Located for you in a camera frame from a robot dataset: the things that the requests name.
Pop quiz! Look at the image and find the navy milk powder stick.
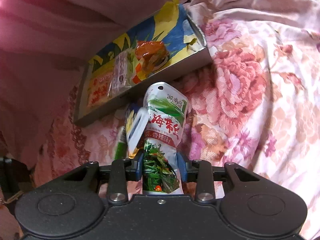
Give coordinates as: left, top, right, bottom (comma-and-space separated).
125, 104, 149, 158

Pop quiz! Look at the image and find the green seaweed snack packet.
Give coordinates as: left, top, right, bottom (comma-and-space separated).
143, 82, 189, 194

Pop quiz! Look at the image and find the small green snack packet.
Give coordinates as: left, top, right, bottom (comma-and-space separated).
114, 126, 127, 160

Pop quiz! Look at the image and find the orange rice cracker packet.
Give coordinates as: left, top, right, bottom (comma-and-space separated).
87, 71, 113, 108

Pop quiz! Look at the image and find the clear wrapped biscuit packet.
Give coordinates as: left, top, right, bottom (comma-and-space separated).
109, 49, 132, 98

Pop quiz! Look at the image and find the pink floral bedsheet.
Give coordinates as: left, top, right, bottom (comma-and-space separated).
0, 0, 320, 240

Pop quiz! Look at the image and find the orange red snack packet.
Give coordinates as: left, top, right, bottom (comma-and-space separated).
132, 41, 169, 84

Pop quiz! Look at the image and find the colourful cardboard tray box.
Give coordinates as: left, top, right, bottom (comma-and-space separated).
73, 0, 212, 127

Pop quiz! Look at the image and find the pink curtain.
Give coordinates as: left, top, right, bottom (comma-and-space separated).
0, 0, 208, 170

